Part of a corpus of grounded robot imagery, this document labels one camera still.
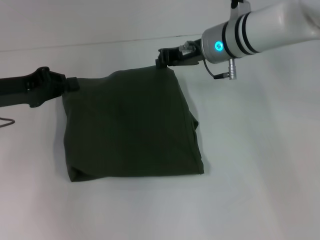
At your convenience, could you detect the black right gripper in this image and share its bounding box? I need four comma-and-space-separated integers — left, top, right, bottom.
154, 38, 206, 70

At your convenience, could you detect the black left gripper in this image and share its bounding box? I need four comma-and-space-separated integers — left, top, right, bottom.
0, 65, 81, 109

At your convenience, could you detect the dark green FREE t-shirt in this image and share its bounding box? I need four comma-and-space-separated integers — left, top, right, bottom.
61, 65, 205, 183

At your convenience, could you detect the silver angled cable plug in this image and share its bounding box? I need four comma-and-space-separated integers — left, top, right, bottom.
178, 41, 196, 54

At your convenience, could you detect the straight silver plug grey cable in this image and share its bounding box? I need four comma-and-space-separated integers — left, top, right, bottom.
201, 58, 237, 82

